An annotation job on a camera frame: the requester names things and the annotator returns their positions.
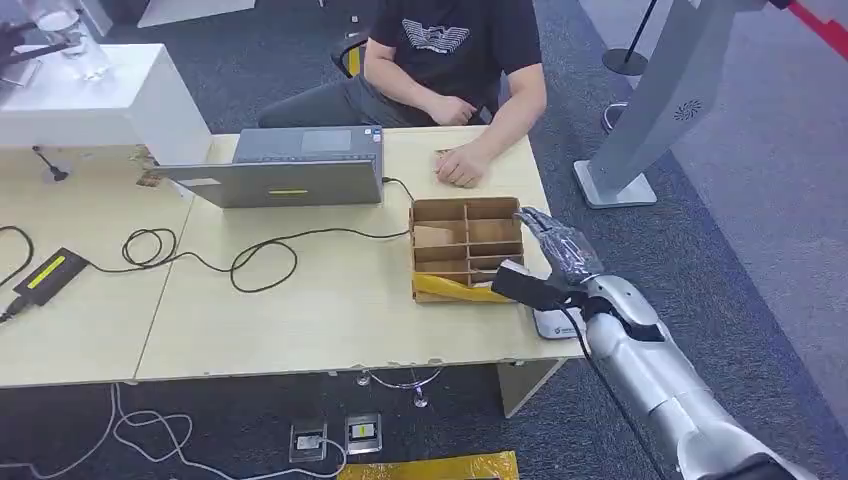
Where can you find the person's right hand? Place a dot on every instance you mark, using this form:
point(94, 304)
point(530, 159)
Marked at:
point(450, 109)

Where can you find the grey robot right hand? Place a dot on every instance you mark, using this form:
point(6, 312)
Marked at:
point(566, 255)

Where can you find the person's left hand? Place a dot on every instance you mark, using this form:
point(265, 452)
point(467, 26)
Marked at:
point(464, 166)

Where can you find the wooden card box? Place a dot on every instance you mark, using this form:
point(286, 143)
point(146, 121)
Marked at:
point(484, 232)

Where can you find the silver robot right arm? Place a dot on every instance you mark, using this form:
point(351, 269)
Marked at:
point(649, 371)

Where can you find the person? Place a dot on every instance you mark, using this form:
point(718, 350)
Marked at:
point(450, 53)

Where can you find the grey card reader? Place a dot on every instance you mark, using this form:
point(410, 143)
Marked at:
point(556, 324)

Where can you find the tan card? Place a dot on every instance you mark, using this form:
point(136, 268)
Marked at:
point(484, 272)

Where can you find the pale card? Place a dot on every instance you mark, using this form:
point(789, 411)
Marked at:
point(484, 283)

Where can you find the black yellow chair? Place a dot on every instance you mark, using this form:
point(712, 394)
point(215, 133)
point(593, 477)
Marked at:
point(352, 61)

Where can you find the desk leg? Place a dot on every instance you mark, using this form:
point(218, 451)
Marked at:
point(522, 389)

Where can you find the chrome curved tube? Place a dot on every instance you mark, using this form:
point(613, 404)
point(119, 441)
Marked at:
point(606, 112)

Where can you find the grey laptop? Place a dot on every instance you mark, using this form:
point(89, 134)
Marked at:
point(285, 182)

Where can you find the black stanchion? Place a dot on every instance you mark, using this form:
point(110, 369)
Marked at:
point(625, 63)

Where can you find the grey kiosk stand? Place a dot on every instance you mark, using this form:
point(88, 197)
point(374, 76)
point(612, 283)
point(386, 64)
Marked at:
point(669, 86)

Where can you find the red barrier belt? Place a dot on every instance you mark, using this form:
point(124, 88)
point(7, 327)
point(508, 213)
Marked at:
point(821, 26)

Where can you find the clear glass vessel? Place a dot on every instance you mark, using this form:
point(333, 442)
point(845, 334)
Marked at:
point(66, 36)

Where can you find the black plug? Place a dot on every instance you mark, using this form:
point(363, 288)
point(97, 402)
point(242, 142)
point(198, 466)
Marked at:
point(56, 174)

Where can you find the black power adapter yellow label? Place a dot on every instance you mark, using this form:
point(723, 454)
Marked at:
point(50, 275)

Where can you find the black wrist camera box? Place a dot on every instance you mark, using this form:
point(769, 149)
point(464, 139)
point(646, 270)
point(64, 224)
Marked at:
point(530, 288)

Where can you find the white pedestal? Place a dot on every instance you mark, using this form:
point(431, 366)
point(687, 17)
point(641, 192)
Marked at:
point(99, 99)

